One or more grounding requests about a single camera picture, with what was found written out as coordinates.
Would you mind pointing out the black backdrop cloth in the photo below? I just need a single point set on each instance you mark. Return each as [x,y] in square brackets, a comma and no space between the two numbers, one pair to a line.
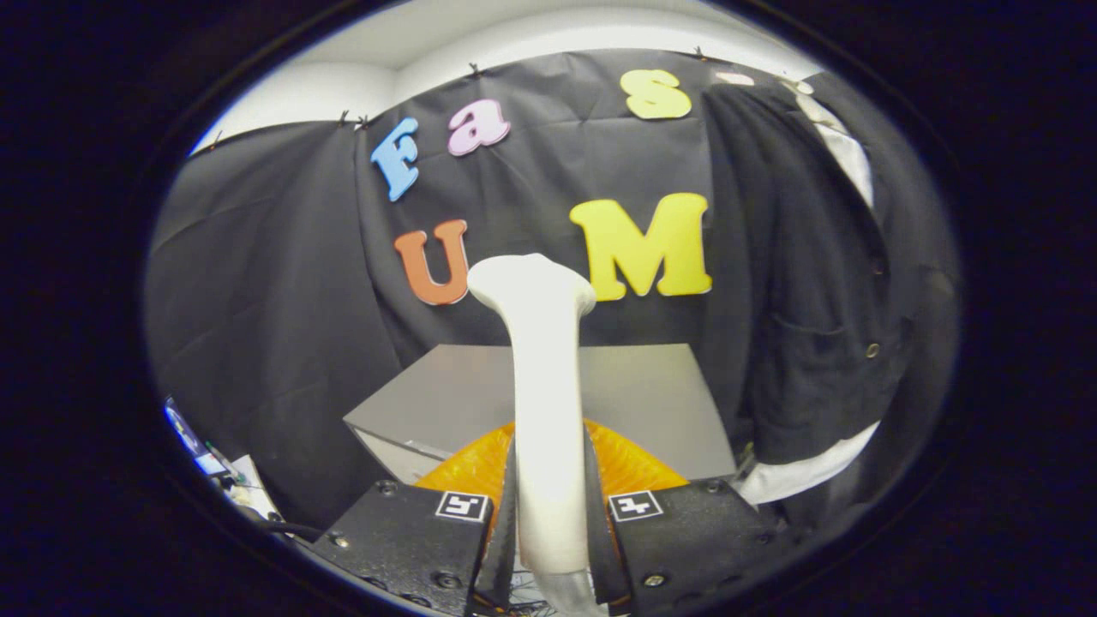
[283,300]

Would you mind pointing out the white device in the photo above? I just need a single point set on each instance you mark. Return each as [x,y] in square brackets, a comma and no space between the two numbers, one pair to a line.
[244,484]

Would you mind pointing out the white mannequin torso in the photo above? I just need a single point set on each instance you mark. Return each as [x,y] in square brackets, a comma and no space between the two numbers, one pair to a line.
[797,480]

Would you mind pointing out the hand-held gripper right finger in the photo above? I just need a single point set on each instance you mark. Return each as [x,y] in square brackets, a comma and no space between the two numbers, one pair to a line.
[597,548]

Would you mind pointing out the blue lit screen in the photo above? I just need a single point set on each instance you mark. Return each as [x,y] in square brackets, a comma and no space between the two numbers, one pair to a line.
[184,428]

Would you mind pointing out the black jacket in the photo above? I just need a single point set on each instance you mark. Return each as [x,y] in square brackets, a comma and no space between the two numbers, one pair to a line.
[814,300]

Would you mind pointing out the white garment steamer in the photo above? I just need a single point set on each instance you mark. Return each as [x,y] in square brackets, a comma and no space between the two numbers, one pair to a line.
[548,411]

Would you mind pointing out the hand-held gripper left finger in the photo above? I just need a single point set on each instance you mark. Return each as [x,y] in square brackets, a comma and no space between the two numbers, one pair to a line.
[506,548]

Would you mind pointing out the grey cabinet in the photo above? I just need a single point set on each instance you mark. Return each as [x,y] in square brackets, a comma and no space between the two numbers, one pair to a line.
[634,394]

